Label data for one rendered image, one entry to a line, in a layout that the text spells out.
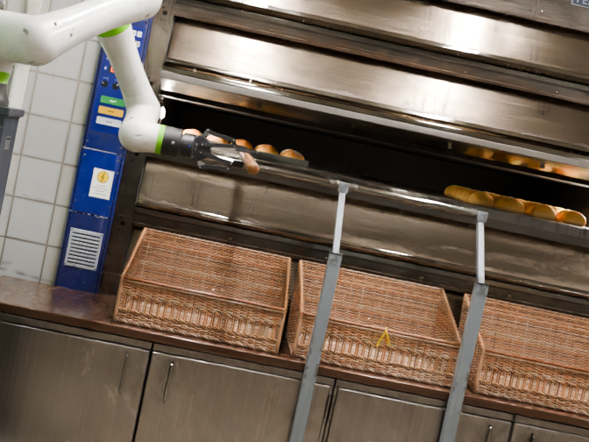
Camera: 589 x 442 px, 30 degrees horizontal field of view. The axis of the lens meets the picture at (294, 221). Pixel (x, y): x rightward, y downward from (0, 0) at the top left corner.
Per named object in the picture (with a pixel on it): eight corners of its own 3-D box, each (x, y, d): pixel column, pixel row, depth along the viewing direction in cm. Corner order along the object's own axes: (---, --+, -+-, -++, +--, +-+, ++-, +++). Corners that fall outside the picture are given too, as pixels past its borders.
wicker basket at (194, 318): (128, 299, 405) (143, 225, 403) (278, 330, 407) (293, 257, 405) (109, 321, 356) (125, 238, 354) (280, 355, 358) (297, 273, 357)
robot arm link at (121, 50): (91, 40, 329) (126, 34, 326) (99, 20, 337) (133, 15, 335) (129, 137, 351) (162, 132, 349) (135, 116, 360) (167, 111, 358)
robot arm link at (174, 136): (159, 154, 337) (165, 125, 336) (161, 153, 349) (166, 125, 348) (178, 159, 338) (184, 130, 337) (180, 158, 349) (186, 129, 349)
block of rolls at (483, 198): (441, 195, 484) (443, 182, 484) (546, 217, 487) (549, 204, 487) (470, 203, 424) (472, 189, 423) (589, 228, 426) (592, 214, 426)
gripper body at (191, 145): (184, 130, 346) (213, 136, 347) (179, 157, 347) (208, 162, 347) (183, 131, 339) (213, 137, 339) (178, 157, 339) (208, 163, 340)
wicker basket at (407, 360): (281, 331, 407) (297, 258, 405) (429, 360, 411) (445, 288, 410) (288, 357, 359) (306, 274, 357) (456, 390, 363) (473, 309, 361)
